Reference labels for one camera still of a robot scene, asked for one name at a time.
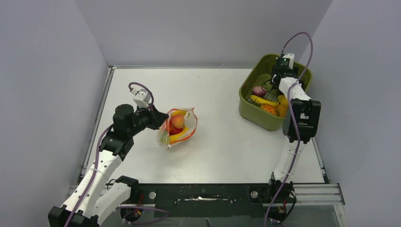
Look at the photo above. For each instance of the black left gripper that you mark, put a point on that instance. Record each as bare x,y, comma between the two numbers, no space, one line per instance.
156,117

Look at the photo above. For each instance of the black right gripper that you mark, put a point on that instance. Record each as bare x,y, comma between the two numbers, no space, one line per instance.
293,71

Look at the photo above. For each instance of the red apple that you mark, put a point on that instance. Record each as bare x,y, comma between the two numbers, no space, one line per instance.
173,130

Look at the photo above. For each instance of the orange carrot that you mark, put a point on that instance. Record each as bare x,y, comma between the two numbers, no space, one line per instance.
163,136

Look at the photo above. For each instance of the clear zip top bag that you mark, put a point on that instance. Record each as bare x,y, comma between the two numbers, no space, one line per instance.
191,123

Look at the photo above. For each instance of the yellow banana bunch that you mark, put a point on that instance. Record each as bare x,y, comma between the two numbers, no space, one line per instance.
176,137

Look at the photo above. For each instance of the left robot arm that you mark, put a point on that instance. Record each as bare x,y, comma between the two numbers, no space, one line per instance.
87,206

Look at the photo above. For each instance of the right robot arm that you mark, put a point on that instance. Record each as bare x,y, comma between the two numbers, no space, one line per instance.
300,123

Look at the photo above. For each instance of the purple red onion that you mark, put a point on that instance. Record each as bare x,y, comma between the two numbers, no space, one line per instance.
258,91

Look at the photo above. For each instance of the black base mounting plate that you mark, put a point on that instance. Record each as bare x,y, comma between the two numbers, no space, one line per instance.
210,200

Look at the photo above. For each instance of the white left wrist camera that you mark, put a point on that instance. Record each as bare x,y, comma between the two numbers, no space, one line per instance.
141,97

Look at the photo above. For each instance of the aluminium frame rail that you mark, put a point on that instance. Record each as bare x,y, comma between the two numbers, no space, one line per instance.
307,194

